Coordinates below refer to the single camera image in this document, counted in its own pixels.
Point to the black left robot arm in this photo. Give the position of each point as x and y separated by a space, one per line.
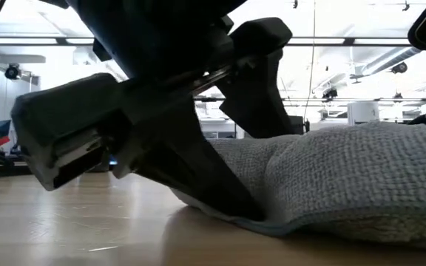
54 3

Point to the grey microfiber towel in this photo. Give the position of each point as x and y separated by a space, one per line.
346 177

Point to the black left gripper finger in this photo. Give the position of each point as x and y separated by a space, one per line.
257 103
183 162

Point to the black ceiling camera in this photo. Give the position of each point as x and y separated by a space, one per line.
12 72
399 67
330 93

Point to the long ceiling light rail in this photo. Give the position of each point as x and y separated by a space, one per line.
346 41

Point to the white tall cabinet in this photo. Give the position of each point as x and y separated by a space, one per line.
362 112

